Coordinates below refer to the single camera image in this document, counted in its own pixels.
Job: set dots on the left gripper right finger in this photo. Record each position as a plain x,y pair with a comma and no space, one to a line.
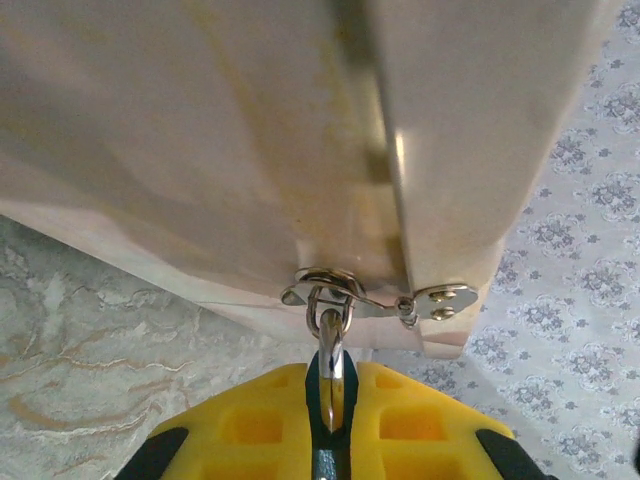
425,435

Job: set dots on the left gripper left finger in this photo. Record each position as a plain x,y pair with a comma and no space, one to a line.
240,430

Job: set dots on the pink picture book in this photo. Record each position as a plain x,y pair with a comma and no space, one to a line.
175,150

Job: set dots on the silver metal hasp latch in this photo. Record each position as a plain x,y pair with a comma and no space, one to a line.
440,300

